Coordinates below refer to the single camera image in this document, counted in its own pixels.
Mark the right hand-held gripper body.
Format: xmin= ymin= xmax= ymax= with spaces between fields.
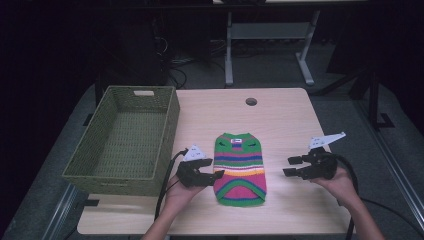
xmin=299 ymin=131 xmax=347 ymax=181

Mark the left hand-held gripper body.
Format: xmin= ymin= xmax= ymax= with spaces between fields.
xmin=175 ymin=143 xmax=215 ymax=188

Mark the striped knitted pet sweater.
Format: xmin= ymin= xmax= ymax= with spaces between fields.
xmin=212 ymin=132 xmax=268 ymax=208

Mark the person's left hand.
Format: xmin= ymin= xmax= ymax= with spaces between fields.
xmin=164 ymin=173 xmax=208 ymax=215

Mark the person's right hand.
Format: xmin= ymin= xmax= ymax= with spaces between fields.
xmin=309 ymin=165 xmax=362 ymax=205

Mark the green woven basket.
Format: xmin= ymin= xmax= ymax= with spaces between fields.
xmin=61 ymin=85 xmax=181 ymax=197

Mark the black floor stand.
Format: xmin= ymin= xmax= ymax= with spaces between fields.
xmin=365 ymin=68 xmax=396 ymax=132

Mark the dark computer tower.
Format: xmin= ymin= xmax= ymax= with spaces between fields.
xmin=108 ymin=13 xmax=169 ymax=88

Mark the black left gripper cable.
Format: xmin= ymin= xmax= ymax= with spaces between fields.
xmin=154 ymin=148 xmax=190 ymax=222

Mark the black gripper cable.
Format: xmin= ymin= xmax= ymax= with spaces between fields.
xmin=328 ymin=152 xmax=424 ymax=240
xmin=154 ymin=148 xmax=190 ymax=222

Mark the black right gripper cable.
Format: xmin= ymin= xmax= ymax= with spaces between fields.
xmin=328 ymin=152 xmax=424 ymax=240

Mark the aluminium floor rail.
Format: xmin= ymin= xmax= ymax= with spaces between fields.
xmin=41 ymin=183 xmax=80 ymax=240
xmin=352 ymin=99 xmax=424 ymax=232

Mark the tangle of floor cables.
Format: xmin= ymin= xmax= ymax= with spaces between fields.
xmin=156 ymin=34 xmax=228 ymax=90

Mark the grey metal table frame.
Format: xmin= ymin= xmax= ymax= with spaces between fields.
xmin=224 ymin=9 xmax=321 ymax=87

